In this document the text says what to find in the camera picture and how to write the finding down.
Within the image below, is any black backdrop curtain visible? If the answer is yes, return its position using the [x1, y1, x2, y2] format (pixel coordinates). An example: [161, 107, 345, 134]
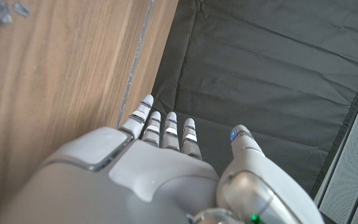
[150, 0, 358, 200]

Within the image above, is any grey perforated panel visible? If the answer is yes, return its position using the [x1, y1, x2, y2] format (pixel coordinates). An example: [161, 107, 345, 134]
[314, 70, 358, 224]

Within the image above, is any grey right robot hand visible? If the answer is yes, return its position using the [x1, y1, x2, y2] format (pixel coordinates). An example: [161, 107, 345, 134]
[0, 94, 326, 224]

